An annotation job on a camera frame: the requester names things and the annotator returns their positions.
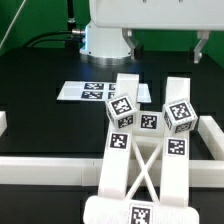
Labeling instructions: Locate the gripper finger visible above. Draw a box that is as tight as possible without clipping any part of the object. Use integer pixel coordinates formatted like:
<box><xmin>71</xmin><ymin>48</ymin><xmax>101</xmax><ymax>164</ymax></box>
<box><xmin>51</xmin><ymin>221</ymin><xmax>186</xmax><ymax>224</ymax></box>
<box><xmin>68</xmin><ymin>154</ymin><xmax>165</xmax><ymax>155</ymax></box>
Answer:
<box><xmin>189</xmin><ymin>30</ymin><xmax>210</xmax><ymax>64</ymax></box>
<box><xmin>122</xmin><ymin>28</ymin><xmax>143</xmax><ymax>60</ymax></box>

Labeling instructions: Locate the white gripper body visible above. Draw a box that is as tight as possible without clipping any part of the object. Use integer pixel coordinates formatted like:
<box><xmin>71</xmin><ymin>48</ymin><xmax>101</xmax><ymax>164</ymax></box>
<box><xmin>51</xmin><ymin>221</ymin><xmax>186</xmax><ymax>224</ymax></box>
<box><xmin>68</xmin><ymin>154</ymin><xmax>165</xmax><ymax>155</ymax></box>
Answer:
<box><xmin>89</xmin><ymin>0</ymin><xmax>224</xmax><ymax>31</ymax></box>

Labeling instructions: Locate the white tagged cube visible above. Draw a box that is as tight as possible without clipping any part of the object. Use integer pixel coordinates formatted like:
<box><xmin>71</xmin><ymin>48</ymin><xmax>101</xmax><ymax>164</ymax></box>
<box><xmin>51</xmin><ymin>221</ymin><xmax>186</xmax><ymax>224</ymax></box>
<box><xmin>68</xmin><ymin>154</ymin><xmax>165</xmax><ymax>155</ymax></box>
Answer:
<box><xmin>105</xmin><ymin>93</ymin><xmax>137</xmax><ymax>129</ymax></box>
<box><xmin>162</xmin><ymin>98</ymin><xmax>198</xmax><ymax>134</ymax></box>

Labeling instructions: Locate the white chair back frame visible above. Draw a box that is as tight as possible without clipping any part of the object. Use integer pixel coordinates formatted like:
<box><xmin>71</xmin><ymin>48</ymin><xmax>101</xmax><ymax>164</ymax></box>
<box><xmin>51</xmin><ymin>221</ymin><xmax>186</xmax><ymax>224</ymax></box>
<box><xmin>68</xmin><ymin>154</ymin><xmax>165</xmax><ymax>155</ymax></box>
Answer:
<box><xmin>83</xmin><ymin>111</ymin><xmax>199</xmax><ymax>224</ymax></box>

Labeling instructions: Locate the black vertical pole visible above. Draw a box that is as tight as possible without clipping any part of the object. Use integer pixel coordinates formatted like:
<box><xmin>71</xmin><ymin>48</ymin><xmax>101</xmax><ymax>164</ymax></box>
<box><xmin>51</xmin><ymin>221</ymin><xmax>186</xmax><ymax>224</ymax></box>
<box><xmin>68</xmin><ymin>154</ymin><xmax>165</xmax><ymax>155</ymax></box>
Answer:
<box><xmin>66</xmin><ymin>0</ymin><xmax>76</xmax><ymax>30</ymax></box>

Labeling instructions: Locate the black cable with connector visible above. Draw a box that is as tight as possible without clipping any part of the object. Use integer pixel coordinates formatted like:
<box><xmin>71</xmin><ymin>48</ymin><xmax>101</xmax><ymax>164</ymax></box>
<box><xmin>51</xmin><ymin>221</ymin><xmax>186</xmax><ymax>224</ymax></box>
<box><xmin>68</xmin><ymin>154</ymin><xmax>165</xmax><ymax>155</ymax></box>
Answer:
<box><xmin>23</xmin><ymin>28</ymin><xmax>87</xmax><ymax>48</ymax></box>

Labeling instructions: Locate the white marker base plate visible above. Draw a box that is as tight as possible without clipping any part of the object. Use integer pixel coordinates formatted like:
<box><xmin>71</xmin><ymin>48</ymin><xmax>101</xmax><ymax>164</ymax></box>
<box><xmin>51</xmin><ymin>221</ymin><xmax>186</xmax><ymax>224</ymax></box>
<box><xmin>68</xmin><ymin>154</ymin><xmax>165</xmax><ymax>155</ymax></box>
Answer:
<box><xmin>56</xmin><ymin>80</ymin><xmax>152</xmax><ymax>104</ymax></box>

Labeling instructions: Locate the thin white cable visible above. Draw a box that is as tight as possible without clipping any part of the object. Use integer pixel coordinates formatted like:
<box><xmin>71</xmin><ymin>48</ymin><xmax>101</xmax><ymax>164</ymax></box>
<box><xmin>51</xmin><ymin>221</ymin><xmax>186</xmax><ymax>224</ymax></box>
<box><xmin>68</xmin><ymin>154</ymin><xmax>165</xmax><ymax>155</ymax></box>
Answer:
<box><xmin>0</xmin><ymin>0</ymin><xmax>28</xmax><ymax>51</ymax></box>

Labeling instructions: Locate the white U-shaped obstacle wall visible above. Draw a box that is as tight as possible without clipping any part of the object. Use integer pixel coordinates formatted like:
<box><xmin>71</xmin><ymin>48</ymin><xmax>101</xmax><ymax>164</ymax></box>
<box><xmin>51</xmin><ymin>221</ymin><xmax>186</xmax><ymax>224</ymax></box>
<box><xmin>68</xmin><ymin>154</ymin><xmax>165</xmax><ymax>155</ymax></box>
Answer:
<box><xmin>0</xmin><ymin>111</ymin><xmax>224</xmax><ymax>188</ymax></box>

